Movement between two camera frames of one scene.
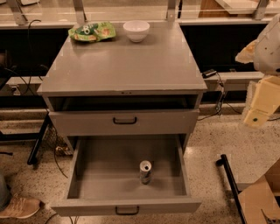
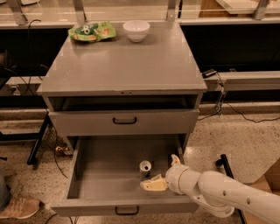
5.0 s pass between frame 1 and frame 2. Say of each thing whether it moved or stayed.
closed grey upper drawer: stayed
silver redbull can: stayed
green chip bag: stayed
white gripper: moved
